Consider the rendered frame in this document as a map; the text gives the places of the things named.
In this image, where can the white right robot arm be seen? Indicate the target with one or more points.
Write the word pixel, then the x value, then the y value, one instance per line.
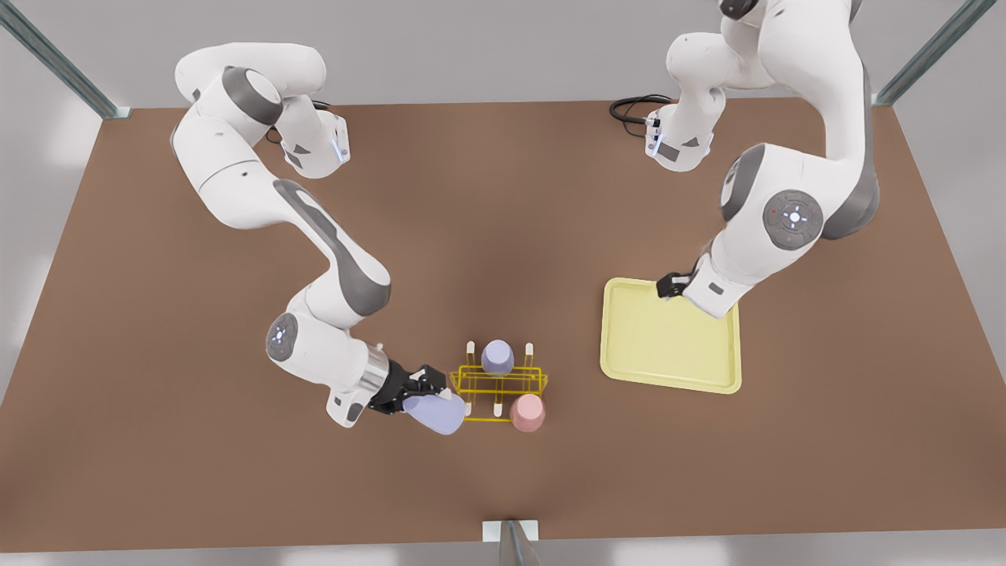
pixel 236 181

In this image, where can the small lavender cup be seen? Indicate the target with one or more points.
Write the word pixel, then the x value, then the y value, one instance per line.
pixel 497 358

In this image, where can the pink cup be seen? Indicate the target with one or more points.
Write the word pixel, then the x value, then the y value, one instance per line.
pixel 527 413

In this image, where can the pale yellow tray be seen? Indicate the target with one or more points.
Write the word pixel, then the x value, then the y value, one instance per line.
pixel 668 342

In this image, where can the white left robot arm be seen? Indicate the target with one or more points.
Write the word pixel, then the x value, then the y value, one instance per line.
pixel 794 212

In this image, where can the silver frame post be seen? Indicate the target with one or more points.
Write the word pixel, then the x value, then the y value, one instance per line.
pixel 515 544
pixel 59 59
pixel 931 51

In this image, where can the large lavender cup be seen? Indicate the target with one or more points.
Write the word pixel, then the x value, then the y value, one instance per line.
pixel 437 413

